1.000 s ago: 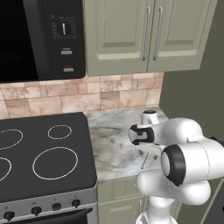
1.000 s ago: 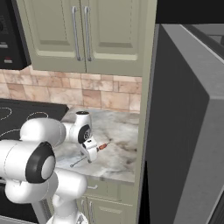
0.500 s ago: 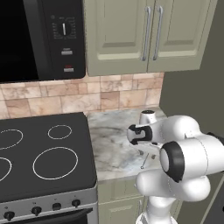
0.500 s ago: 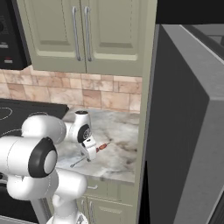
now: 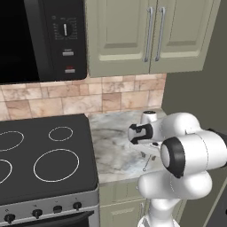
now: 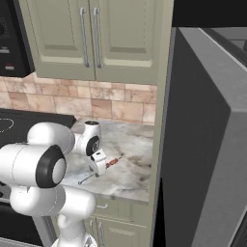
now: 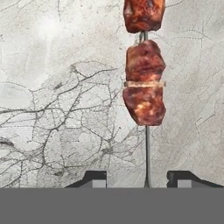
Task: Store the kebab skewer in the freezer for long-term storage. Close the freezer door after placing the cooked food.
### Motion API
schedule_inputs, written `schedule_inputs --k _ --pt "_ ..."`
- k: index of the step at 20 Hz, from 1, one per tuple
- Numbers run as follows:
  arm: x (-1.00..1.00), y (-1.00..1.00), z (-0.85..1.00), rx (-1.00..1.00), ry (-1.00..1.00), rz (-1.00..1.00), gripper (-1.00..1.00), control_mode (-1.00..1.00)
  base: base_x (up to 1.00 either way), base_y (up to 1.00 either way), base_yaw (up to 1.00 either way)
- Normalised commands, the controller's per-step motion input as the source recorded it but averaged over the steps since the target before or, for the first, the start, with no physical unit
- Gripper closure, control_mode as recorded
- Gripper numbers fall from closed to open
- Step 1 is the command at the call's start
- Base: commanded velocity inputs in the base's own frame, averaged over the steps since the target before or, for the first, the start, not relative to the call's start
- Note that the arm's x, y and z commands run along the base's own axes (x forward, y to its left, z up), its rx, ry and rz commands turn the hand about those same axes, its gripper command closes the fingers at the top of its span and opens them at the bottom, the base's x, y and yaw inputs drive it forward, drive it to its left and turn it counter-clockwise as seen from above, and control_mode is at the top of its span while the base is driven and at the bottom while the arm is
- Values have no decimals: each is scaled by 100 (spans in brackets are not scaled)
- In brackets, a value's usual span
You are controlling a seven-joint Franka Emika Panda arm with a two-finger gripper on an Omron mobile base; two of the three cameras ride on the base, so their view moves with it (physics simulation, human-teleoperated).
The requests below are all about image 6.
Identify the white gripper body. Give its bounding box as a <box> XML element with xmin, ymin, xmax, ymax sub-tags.
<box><xmin>88</xmin><ymin>156</ymin><xmax>108</xmax><ymax>178</ymax></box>

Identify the kebab skewer with red meat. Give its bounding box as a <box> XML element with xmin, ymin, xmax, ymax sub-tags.
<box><xmin>77</xmin><ymin>155</ymin><xmax>125</xmax><ymax>186</ymax></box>

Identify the olive green base cupboard door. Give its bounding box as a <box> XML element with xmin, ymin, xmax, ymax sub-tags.
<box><xmin>95</xmin><ymin>216</ymin><xmax>151</xmax><ymax>247</ymax></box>
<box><xmin>83</xmin><ymin>216</ymin><xmax>97</xmax><ymax>247</ymax></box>

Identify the grey freezer door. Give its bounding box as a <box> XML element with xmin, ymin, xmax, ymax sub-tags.
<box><xmin>153</xmin><ymin>26</ymin><xmax>247</xmax><ymax>247</ymax></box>

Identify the olive green drawer front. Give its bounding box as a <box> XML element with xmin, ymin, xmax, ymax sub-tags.
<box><xmin>92</xmin><ymin>194</ymin><xmax>152</xmax><ymax>224</ymax></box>

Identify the black hob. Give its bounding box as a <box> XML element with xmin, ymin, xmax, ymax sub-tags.
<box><xmin>0</xmin><ymin>108</ymin><xmax>78</xmax><ymax>147</ymax></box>

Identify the olive green cabinet side panel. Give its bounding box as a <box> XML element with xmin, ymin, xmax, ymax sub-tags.
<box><xmin>148</xmin><ymin>0</ymin><xmax>177</xmax><ymax>247</ymax></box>

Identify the black microwave oven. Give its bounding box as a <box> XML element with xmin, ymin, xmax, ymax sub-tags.
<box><xmin>0</xmin><ymin>0</ymin><xmax>36</xmax><ymax>78</ymax></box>

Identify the grey fridge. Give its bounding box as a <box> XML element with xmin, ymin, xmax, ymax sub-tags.
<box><xmin>198</xmin><ymin>26</ymin><xmax>247</xmax><ymax>69</ymax></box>

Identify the silver base cupboard handle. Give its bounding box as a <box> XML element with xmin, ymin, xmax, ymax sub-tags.
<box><xmin>97</xmin><ymin>221</ymin><xmax>106</xmax><ymax>247</ymax></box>
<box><xmin>89</xmin><ymin>219</ymin><xmax>96</xmax><ymax>239</ymax></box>

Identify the black oven with grey frame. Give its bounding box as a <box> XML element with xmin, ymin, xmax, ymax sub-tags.
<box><xmin>0</xmin><ymin>180</ymin><xmax>56</xmax><ymax>247</ymax></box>

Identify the silver cupboard door handle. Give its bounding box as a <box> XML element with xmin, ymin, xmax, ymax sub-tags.
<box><xmin>92</xmin><ymin>7</ymin><xmax>104</xmax><ymax>69</ymax></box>
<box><xmin>78</xmin><ymin>7</ymin><xmax>91</xmax><ymax>69</ymax></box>

